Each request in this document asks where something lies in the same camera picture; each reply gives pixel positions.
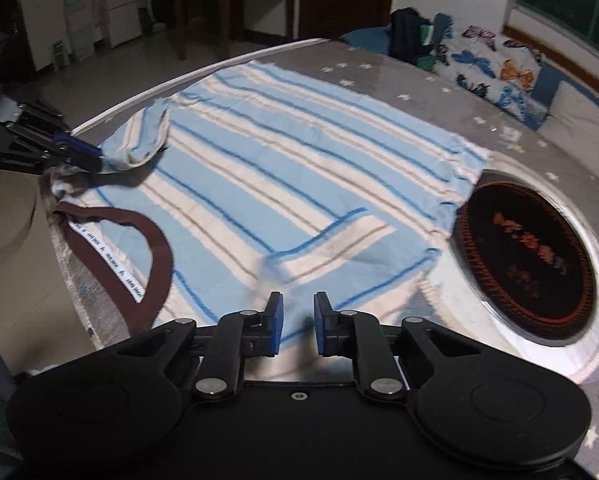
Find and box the blue white striped shirt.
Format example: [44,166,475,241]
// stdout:
[51,62,488,344]

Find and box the butterfly pillow left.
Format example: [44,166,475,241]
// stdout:
[434,21,548,129]

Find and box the blue sofa bed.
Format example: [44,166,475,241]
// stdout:
[341,8,599,136]

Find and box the dark backpack with green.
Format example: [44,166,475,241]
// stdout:
[388,6,434,65]

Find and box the grey star patterned table cover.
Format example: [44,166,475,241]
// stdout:
[44,40,599,478]

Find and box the dark wooden side table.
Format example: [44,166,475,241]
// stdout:
[168,0,295,61]

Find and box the grey plain pillow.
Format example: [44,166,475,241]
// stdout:
[538,80,599,180]

